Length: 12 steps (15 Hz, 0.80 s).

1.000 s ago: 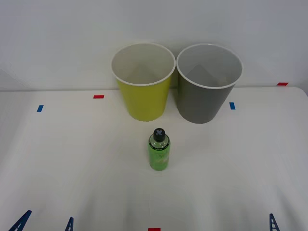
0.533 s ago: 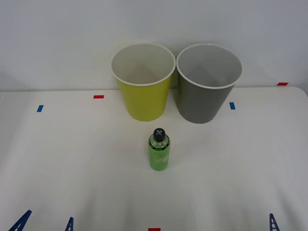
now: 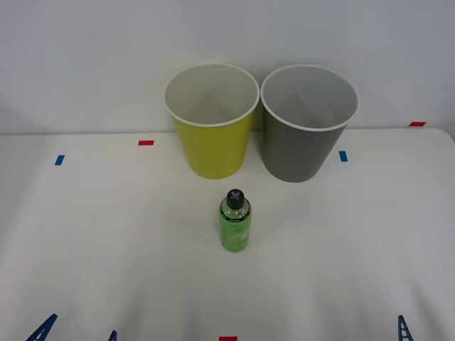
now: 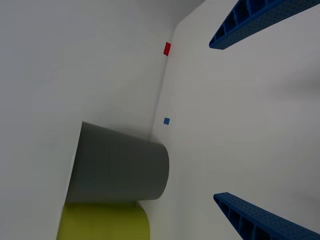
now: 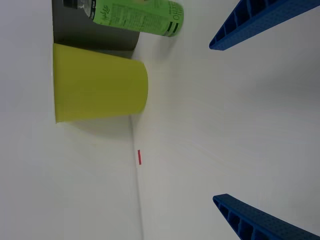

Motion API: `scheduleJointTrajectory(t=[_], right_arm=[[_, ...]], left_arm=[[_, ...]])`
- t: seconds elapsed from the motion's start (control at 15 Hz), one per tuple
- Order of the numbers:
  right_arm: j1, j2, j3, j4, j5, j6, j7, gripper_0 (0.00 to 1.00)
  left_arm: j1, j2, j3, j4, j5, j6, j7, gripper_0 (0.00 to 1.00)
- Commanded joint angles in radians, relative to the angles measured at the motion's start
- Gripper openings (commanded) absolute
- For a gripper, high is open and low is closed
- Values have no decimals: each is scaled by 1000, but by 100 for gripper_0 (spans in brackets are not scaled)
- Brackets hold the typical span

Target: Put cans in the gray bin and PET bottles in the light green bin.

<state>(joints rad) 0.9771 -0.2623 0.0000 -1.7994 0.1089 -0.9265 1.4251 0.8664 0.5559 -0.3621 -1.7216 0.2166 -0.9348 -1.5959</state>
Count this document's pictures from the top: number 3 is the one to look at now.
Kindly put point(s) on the yellow-green plastic waste bin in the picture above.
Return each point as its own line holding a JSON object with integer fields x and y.
{"x": 213, "y": 149}

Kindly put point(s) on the grey plastic waste bin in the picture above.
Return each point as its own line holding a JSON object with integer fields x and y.
{"x": 298, "y": 152}

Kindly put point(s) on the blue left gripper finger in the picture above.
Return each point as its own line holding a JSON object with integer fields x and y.
{"x": 43, "y": 328}
{"x": 112, "y": 336}

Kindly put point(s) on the green label plastic bottle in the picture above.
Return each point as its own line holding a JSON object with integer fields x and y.
{"x": 234, "y": 232}

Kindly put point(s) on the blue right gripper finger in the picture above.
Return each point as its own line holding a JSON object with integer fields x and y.
{"x": 404, "y": 330}

